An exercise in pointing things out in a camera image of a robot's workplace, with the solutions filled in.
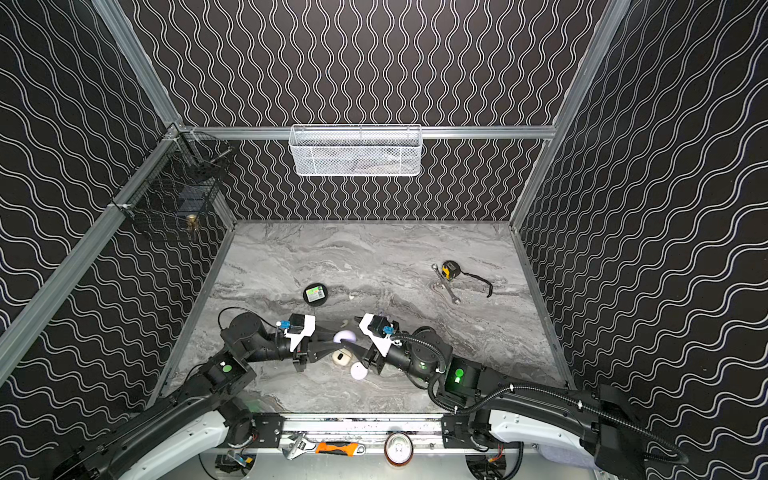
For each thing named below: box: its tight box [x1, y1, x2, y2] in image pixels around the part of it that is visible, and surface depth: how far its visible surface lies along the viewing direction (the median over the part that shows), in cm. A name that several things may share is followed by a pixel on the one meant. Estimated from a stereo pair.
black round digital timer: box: [302, 282, 328, 307], surface depth 100 cm
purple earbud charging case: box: [333, 330, 357, 344], surface depth 65 cm
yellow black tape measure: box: [441, 260, 493, 298], surface depth 105 cm
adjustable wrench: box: [286, 432, 307, 460], surface depth 74 cm
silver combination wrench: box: [431, 263, 461, 305], surface depth 105 cm
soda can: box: [384, 431, 414, 467], surface depth 64 cm
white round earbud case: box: [350, 362, 368, 380], surface depth 85 cm
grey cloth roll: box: [537, 444, 599, 470], surface depth 70 cm
